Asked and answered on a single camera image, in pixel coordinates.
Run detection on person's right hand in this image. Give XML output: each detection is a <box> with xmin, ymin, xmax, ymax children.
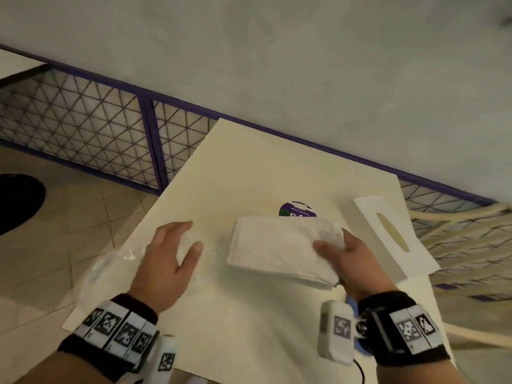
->
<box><xmin>313</xmin><ymin>228</ymin><xmax>399</xmax><ymax>303</ymax></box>

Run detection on person's left hand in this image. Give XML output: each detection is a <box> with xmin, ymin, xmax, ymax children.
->
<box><xmin>127</xmin><ymin>220</ymin><xmax>204</xmax><ymax>315</ymax></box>

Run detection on blue cleaning cloth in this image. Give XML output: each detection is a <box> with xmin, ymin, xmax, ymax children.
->
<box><xmin>345</xmin><ymin>297</ymin><xmax>375</xmax><ymax>357</ymax></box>

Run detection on clear plastic tissue wrapper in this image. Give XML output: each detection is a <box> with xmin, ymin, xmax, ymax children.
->
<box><xmin>75</xmin><ymin>230</ymin><xmax>210</xmax><ymax>309</ymax></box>

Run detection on white tissue box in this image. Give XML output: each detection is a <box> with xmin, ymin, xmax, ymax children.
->
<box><xmin>353</xmin><ymin>195</ymin><xmax>441</xmax><ymax>282</ymax></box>

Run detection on white tissues stack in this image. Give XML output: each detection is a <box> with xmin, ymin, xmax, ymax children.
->
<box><xmin>227</xmin><ymin>214</ymin><xmax>346</xmax><ymax>291</ymax></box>

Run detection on black right wristband with markers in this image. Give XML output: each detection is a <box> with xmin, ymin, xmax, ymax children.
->
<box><xmin>356</xmin><ymin>291</ymin><xmax>451</xmax><ymax>367</ymax></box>

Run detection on black wristband with markers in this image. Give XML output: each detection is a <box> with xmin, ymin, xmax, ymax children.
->
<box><xmin>356</xmin><ymin>291</ymin><xmax>451</xmax><ymax>367</ymax></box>
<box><xmin>57</xmin><ymin>293</ymin><xmax>160</xmax><ymax>375</ymax></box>

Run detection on black left wristband with markers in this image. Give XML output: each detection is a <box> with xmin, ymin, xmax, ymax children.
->
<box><xmin>57</xmin><ymin>293</ymin><xmax>160</xmax><ymax>375</ymax></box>

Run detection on round purple sticker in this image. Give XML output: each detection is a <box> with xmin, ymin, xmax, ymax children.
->
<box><xmin>278</xmin><ymin>200</ymin><xmax>318</xmax><ymax>219</ymax></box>

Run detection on cream slatted chair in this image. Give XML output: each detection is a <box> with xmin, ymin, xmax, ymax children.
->
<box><xmin>407</xmin><ymin>201</ymin><xmax>512</xmax><ymax>349</ymax></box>

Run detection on purple mesh railing fence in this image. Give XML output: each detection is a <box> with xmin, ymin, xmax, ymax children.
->
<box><xmin>0</xmin><ymin>43</ymin><xmax>512</xmax><ymax>302</ymax></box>

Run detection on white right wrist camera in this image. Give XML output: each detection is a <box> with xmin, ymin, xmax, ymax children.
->
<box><xmin>317</xmin><ymin>300</ymin><xmax>357</xmax><ymax>363</ymax></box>

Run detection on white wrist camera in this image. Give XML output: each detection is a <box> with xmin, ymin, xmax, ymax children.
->
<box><xmin>317</xmin><ymin>300</ymin><xmax>357</xmax><ymax>363</ymax></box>
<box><xmin>137</xmin><ymin>335</ymin><xmax>177</xmax><ymax>384</ymax></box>

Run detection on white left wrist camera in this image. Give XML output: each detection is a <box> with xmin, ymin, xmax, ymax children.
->
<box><xmin>137</xmin><ymin>335</ymin><xmax>177</xmax><ymax>384</ymax></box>

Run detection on table with black pedestal base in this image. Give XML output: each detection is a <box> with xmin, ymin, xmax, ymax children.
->
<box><xmin>0</xmin><ymin>48</ymin><xmax>51</xmax><ymax>237</ymax></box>

